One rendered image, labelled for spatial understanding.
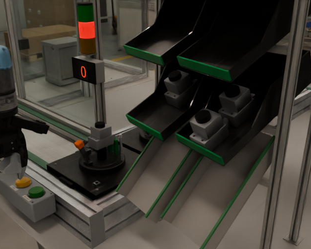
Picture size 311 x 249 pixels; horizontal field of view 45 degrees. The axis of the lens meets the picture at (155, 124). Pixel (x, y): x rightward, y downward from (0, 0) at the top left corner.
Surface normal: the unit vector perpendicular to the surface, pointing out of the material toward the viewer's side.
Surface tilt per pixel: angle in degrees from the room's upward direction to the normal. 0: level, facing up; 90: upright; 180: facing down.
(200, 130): 115
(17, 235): 0
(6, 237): 0
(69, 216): 90
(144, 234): 0
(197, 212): 45
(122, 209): 90
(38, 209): 90
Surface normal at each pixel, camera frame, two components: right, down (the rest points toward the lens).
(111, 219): 0.72, 0.28
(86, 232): -0.69, 0.29
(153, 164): -0.57, -0.48
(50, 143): 0.00, -0.92
